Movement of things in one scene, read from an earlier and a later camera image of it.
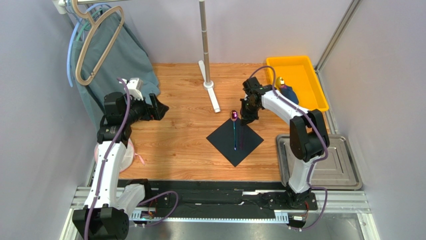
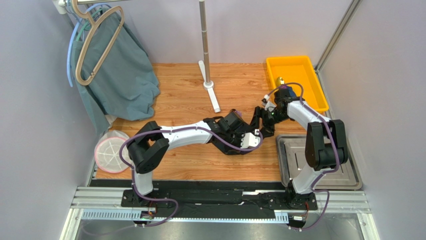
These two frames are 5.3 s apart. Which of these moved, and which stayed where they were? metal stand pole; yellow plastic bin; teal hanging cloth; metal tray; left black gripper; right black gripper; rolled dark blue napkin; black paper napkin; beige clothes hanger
Moved: right black gripper; left black gripper; black paper napkin
Stayed: rolled dark blue napkin; metal stand pole; beige clothes hanger; yellow plastic bin; metal tray; teal hanging cloth
